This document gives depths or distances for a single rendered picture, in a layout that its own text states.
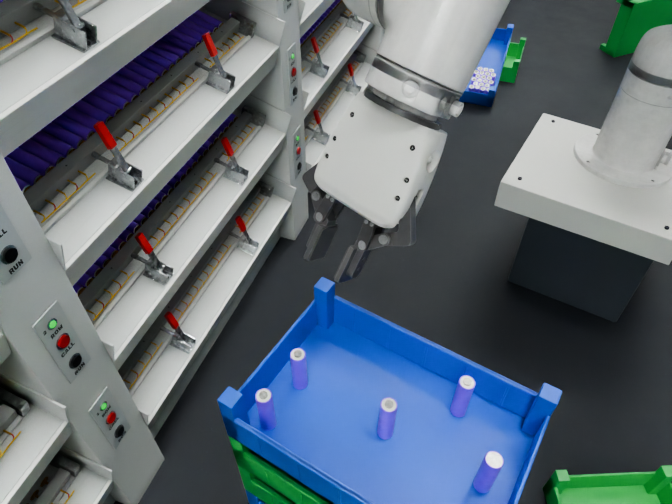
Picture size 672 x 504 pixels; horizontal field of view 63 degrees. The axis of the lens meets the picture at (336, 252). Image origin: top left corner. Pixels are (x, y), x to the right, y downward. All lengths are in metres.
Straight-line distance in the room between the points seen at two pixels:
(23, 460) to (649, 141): 1.12
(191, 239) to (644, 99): 0.83
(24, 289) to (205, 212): 0.42
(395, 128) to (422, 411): 0.34
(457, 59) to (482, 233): 1.03
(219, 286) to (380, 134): 0.71
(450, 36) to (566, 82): 1.75
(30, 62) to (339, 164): 0.34
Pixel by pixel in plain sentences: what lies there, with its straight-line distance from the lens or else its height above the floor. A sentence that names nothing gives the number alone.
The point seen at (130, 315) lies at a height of 0.33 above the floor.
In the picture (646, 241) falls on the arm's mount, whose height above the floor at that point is 0.31.
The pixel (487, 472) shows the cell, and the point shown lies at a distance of 0.60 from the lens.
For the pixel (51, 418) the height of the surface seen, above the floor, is 0.33.
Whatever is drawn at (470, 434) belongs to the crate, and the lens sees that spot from 0.67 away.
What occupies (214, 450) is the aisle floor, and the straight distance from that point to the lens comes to 1.11.
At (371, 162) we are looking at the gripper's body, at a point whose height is 0.70.
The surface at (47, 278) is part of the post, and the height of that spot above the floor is 0.53.
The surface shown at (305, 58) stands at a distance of 1.40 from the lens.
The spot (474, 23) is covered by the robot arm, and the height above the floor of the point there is 0.81.
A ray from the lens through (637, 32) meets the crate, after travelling 2.48.
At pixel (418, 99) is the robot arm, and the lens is 0.47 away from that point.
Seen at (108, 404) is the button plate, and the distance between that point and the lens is 0.88.
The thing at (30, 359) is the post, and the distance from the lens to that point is 0.72.
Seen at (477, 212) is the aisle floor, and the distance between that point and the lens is 1.53.
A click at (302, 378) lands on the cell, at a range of 0.66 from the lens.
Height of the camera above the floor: 0.99
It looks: 46 degrees down
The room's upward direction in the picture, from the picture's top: straight up
